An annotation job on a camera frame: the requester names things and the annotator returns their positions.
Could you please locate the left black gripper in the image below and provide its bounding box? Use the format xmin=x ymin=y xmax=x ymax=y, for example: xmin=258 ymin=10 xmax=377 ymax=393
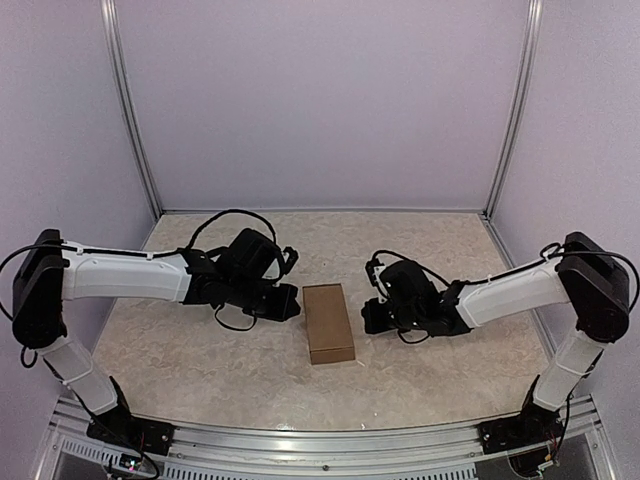
xmin=228 ymin=275 xmax=301 ymax=323

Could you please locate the brown cardboard box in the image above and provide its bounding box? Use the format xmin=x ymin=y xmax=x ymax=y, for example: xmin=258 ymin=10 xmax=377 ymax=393
xmin=303 ymin=284 xmax=356 ymax=365

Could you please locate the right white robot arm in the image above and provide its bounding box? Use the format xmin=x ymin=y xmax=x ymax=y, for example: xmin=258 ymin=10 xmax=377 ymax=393
xmin=361 ymin=231 xmax=639 ymax=444

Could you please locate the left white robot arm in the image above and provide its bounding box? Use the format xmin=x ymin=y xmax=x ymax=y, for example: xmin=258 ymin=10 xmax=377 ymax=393
xmin=8 ymin=228 xmax=301 ymax=445

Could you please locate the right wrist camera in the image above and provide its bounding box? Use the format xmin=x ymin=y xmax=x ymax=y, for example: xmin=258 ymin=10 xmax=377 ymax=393
xmin=365 ymin=258 xmax=388 ymax=303

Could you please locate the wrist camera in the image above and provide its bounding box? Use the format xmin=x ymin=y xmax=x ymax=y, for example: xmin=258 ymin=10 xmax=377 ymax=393
xmin=273 ymin=246 xmax=299 ymax=282
xmin=365 ymin=258 xmax=388 ymax=303

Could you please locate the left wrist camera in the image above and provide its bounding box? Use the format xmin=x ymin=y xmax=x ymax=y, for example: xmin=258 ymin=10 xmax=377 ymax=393
xmin=273 ymin=246 xmax=299 ymax=282

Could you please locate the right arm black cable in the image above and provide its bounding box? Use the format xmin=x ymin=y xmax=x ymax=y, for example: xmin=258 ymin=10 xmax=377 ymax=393
xmin=369 ymin=242 xmax=640 ymax=321

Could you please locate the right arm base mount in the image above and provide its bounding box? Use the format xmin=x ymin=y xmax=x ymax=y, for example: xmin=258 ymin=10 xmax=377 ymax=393
xmin=477 ymin=376 xmax=565 ymax=455

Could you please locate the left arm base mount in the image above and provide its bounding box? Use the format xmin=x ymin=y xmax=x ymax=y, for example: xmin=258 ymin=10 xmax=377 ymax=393
xmin=86 ymin=376 xmax=176 ymax=456

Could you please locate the front aluminium rail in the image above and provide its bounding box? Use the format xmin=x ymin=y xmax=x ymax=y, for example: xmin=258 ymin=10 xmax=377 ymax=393
xmin=47 ymin=394 xmax=616 ymax=480

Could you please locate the left aluminium frame post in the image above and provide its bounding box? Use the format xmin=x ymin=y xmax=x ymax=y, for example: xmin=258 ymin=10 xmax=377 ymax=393
xmin=100 ymin=0 xmax=164 ymax=220

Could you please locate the aluminium frame post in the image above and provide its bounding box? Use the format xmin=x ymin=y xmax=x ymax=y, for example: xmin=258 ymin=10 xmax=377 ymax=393
xmin=100 ymin=0 xmax=164 ymax=220
xmin=483 ymin=0 xmax=544 ymax=223

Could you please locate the right aluminium frame post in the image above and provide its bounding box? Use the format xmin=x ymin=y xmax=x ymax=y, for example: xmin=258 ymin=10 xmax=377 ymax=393
xmin=483 ymin=0 xmax=544 ymax=223

